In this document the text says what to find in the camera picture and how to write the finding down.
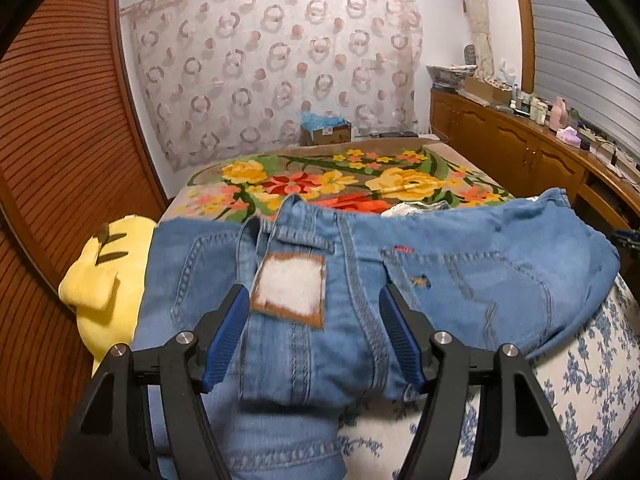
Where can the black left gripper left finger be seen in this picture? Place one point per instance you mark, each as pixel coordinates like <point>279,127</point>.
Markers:
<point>110,433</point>

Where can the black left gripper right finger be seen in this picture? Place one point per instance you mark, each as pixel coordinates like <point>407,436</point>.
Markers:
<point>517,434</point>

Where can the blue denim jeans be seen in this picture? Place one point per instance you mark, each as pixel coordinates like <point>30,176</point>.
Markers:
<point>528,272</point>

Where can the blue floral white quilt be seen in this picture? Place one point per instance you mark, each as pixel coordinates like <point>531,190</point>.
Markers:
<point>592,384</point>

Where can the pink tissue pack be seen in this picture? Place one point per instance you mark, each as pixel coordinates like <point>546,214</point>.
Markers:
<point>569,136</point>

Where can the wooden sideboard cabinet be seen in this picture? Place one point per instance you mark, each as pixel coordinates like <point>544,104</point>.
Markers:
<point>526,159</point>

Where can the pink bottle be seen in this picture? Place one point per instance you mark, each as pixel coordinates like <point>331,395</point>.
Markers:
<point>558,118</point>

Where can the yellow plush toy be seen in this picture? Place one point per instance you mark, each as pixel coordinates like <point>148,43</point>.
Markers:
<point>105,285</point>

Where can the grey window roller blind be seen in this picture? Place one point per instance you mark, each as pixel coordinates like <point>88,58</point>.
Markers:
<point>578,59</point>

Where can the cardboard box on sideboard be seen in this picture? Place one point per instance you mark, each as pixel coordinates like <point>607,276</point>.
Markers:
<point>491,91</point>

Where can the stack of newspapers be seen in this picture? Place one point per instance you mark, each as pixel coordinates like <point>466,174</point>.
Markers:
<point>450,76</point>

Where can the colourful floral bed blanket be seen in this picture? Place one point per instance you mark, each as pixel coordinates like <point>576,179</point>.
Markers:
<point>366,176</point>

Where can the brown louvered wardrobe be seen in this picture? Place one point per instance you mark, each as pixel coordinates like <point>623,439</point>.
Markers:
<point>72,158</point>

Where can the tied beige side curtain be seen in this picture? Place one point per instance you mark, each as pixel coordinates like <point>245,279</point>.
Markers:
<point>477,12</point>

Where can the cardboard box with blue bag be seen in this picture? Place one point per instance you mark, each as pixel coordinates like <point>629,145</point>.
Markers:
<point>324,129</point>

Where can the circle patterned sheer curtain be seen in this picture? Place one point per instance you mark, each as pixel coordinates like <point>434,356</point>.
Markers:
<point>221,78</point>

